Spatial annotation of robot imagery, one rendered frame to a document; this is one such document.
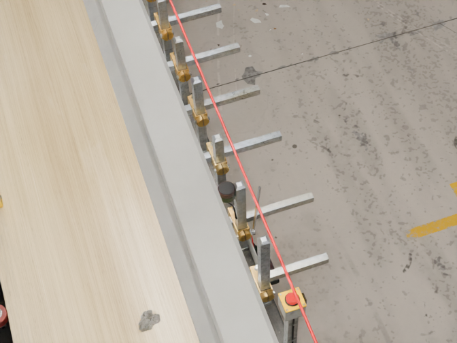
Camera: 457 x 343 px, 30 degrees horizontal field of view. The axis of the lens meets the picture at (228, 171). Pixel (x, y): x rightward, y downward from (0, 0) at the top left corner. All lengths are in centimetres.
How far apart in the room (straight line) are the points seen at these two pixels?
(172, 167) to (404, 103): 337
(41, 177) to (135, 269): 57
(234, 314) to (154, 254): 187
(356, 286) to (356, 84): 125
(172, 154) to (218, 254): 21
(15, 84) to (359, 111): 189
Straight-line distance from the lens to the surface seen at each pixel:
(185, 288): 144
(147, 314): 304
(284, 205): 328
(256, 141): 333
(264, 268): 299
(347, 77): 482
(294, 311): 268
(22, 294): 317
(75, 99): 363
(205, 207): 139
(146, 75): 157
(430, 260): 421
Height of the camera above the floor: 364
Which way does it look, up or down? 55 degrees down
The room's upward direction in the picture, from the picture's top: 4 degrees counter-clockwise
